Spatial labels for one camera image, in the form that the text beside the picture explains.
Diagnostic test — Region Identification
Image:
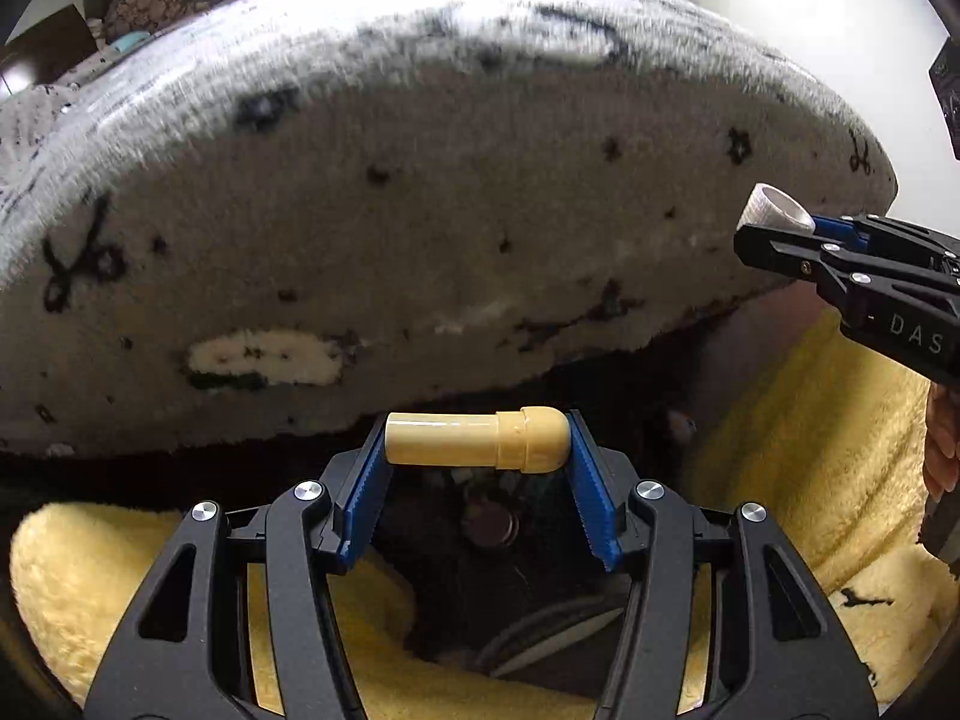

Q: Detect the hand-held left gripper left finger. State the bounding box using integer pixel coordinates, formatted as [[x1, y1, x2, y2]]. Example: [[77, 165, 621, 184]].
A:
[[84, 411, 398, 720]]

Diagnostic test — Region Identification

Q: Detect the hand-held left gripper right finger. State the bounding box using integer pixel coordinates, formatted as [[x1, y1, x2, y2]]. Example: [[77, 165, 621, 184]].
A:
[[564, 409, 880, 720]]

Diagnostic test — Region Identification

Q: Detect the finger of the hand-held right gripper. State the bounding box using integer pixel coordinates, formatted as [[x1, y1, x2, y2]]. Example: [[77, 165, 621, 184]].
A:
[[733, 222, 872, 298], [812, 214, 960, 265]]

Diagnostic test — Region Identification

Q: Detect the cream plastic tube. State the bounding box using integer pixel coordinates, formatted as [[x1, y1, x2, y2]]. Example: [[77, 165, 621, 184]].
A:
[[384, 405, 572, 475]]

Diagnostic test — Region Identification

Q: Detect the person's right hand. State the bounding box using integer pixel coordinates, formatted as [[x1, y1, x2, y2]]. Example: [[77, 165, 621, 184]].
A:
[[924, 382, 960, 500]]

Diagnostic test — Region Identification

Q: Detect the round metal disc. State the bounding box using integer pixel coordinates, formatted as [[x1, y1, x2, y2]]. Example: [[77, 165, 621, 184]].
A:
[[463, 502, 520, 550]]

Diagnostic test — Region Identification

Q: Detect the yellow fluffy blanket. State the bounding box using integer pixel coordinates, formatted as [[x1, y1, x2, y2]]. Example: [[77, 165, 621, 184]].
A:
[[9, 307, 960, 720]]

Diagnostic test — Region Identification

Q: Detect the grey patterned fleece blanket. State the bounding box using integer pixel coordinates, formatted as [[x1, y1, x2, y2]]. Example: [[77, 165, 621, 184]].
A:
[[0, 0, 899, 458]]

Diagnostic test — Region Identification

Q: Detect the brown board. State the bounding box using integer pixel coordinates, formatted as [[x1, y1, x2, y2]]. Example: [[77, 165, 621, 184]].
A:
[[0, 4, 98, 91]]

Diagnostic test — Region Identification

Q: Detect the white cable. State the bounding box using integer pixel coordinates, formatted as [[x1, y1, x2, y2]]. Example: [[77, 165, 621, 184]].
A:
[[480, 600, 625, 680]]

